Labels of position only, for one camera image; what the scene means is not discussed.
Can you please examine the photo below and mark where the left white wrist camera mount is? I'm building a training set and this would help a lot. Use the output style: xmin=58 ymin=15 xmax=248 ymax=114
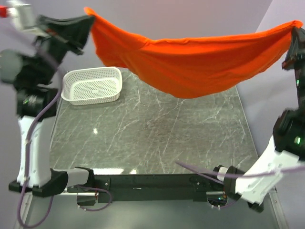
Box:
xmin=0 ymin=0 xmax=48 ymax=37

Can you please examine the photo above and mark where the orange t-shirt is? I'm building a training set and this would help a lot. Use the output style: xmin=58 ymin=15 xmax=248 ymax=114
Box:
xmin=84 ymin=7 xmax=303 ymax=99

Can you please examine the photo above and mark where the white perforated plastic basket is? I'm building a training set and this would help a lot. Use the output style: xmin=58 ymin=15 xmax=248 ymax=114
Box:
xmin=61 ymin=67 xmax=122 ymax=106

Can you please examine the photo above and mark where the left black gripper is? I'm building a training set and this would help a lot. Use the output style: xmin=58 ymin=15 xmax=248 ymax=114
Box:
xmin=32 ymin=13 xmax=95 ymax=86

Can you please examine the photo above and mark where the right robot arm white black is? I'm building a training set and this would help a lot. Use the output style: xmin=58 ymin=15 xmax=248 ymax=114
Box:
xmin=209 ymin=28 xmax=305 ymax=212

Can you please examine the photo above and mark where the black base crossbar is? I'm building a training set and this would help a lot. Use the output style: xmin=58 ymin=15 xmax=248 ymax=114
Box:
xmin=67 ymin=174 xmax=228 ymax=207

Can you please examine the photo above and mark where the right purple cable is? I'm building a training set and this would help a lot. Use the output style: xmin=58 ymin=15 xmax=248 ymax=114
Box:
xmin=175 ymin=160 xmax=305 ymax=208

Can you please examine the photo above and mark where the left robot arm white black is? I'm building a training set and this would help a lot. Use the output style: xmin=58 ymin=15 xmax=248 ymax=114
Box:
xmin=0 ymin=16 xmax=95 ymax=198

